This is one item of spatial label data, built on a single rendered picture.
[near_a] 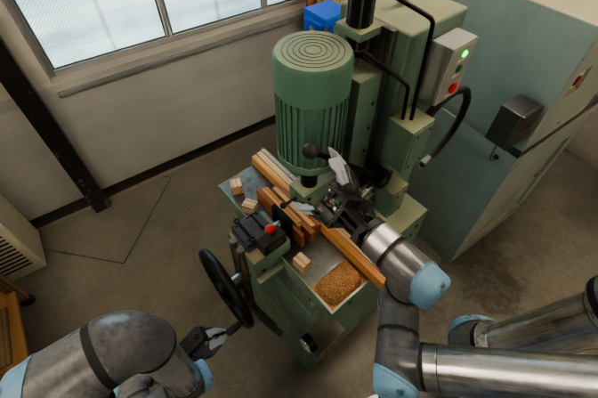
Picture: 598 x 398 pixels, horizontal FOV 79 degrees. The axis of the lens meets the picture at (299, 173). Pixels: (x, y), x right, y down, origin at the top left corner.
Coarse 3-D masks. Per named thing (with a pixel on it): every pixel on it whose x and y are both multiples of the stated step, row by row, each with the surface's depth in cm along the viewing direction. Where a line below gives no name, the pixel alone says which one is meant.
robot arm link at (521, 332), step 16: (592, 288) 58; (560, 304) 65; (576, 304) 61; (592, 304) 57; (464, 320) 86; (480, 320) 85; (512, 320) 74; (528, 320) 69; (544, 320) 66; (560, 320) 63; (576, 320) 60; (592, 320) 58; (448, 336) 88; (464, 336) 83; (480, 336) 79; (496, 336) 75; (512, 336) 72; (528, 336) 68; (544, 336) 66; (560, 336) 63; (576, 336) 61; (592, 336) 59; (560, 352) 65; (576, 352) 63
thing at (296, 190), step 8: (320, 176) 110; (328, 176) 110; (296, 184) 108; (320, 184) 108; (328, 184) 110; (296, 192) 106; (304, 192) 106; (312, 192) 106; (320, 192) 110; (296, 200) 109; (304, 200) 106; (312, 200) 109
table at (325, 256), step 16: (240, 176) 132; (256, 176) 132; (224, 192) 127; (240, 208) 123; (304, 240) 114; (320, 240) 114; (288, 256) 111; (320, 256) 111; (336, 256) 111; (272, 272) 110; (288, 272) 113; (304, 272) 107; (320, 272) 107; (304, 288) 108; (320, 304) 103
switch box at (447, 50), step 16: (448, 32) 86; (464, 32) 86; (432, 48) 84; (448, 48) 81; (464, 48) 83; (432, 64) 86; (448, 64) 83; (464, 64) 88; (432, 80) 89; (448, 80) 88; (432, 96) 91; (448, 96) 94
